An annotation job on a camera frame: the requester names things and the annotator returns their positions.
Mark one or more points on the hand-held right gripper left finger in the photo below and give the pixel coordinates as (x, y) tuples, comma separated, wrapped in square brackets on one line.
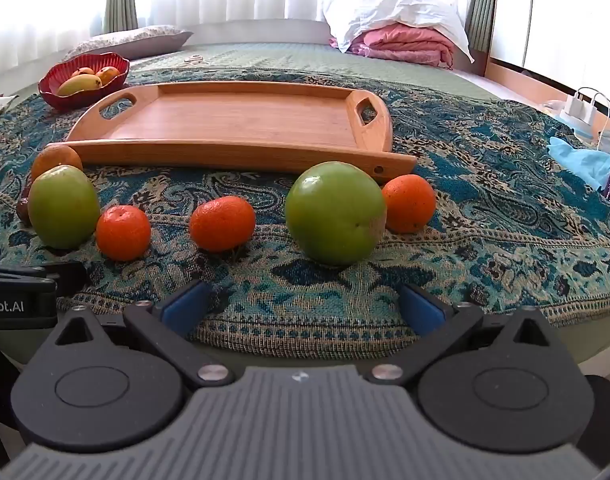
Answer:
[(185, 306)]

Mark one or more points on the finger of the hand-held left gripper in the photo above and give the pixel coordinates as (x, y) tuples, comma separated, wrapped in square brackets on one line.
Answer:
[(70, 277)]

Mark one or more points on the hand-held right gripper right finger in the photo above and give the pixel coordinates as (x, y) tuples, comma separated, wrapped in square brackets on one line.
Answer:
[(421, 306)]

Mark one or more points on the small tangerine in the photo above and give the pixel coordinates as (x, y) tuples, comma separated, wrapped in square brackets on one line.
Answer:
[(222, 223), (412, 205), (123, 233)]

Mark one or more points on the small green apple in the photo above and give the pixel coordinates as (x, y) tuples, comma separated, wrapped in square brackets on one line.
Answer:
[(62, 207)]

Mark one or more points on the large orange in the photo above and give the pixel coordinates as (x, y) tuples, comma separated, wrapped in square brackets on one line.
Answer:
[(55, 157)]

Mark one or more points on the large green apple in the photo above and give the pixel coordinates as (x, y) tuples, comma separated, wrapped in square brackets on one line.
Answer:
[(335, 212)]

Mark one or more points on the wooden serving tray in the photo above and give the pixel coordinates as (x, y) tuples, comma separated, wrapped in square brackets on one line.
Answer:
[(235, 122)]

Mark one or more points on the dark red fruit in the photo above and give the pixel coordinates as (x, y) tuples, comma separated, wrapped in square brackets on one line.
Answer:
[(23, 205)]

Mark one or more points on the teal paisley blanket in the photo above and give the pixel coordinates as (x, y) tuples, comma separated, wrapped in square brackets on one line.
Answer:
[(485, 220)]

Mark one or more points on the red scalloped bowl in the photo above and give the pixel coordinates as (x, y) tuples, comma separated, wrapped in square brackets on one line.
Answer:
[(55, 100)]

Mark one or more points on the yellow mango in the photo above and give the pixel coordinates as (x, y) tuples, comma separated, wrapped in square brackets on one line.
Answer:
[(79, 84)]

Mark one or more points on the orange in bowl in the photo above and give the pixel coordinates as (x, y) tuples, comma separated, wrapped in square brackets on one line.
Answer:
[(83, 71), (108, 74)]

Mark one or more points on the light blue cloth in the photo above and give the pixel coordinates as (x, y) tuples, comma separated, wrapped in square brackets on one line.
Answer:
[(580, 157)]

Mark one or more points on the floral grey pillow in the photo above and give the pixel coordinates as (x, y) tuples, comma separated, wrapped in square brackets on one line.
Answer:
[(130, 40)]

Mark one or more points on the small white object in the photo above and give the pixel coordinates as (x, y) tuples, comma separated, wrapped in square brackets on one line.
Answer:
[(194, 58)]

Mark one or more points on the white charger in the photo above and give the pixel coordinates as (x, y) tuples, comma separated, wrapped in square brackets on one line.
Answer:
[(582, 107)]

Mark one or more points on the folded pink blanket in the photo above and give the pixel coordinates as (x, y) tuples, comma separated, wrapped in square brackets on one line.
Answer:
[(410, 45)]

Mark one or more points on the green woven mat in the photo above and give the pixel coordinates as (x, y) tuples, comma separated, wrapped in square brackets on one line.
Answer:
[(285, 57)]

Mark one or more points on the white crumpled pillow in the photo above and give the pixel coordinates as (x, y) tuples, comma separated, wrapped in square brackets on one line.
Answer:
[(385, 7)]

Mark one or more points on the white wardrobe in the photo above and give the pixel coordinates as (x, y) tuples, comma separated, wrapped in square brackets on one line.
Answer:
[(560, 15)]

